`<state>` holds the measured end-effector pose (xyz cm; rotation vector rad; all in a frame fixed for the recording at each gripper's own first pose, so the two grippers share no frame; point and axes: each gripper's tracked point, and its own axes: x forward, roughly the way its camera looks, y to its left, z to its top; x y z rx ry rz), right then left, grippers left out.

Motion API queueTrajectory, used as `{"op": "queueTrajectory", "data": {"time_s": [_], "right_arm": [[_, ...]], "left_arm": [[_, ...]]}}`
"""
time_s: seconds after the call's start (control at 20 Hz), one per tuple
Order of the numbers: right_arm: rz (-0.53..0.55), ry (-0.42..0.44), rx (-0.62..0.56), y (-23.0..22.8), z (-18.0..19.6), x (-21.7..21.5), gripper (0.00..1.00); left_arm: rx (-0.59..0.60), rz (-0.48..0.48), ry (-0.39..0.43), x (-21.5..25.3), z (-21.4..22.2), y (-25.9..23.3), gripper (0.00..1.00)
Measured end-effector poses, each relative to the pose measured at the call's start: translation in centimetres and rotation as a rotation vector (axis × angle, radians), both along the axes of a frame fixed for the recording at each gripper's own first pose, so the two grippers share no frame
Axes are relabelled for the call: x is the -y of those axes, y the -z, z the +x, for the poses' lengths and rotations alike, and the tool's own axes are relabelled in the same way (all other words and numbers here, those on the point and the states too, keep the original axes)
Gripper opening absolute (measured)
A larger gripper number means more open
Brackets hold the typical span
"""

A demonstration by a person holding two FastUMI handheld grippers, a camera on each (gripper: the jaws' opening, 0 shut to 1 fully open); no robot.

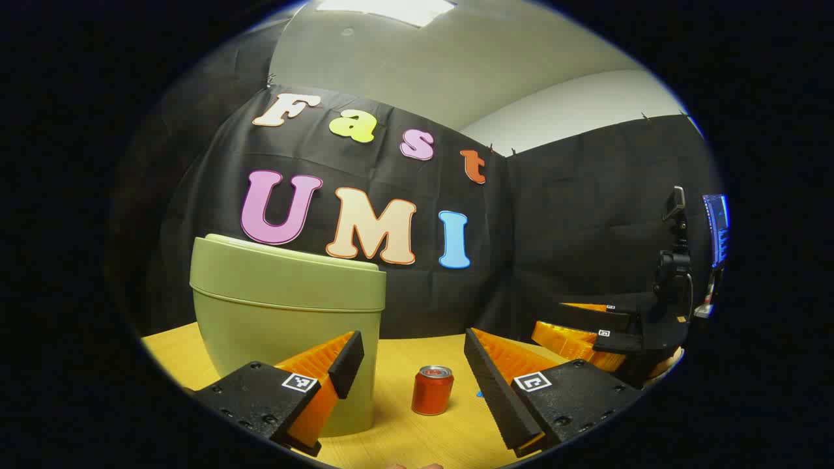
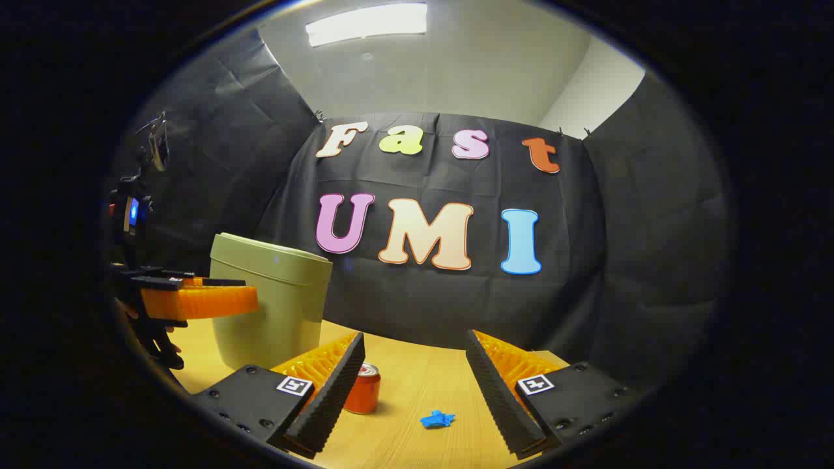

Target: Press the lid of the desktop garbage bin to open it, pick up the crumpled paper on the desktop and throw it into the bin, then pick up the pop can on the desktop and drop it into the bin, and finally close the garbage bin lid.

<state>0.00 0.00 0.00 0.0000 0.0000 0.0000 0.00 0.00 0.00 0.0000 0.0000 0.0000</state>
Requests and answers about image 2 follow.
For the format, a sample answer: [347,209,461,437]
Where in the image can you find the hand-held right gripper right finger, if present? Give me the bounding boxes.
[465,329,642,460]

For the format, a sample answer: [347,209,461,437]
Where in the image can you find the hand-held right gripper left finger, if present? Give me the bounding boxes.
[192,331,367,460]

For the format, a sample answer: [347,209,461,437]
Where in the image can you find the red pop can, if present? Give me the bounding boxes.
[343,362,382,415]

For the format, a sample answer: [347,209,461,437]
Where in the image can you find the green desktop garbage bin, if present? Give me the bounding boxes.
[209,233,334,371]

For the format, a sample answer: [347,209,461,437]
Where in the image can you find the wooden desktop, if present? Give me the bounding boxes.
[166,318,574,469]

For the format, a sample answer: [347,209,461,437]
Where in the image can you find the black backdrop cloth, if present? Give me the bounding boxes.
[108,29,730,391]

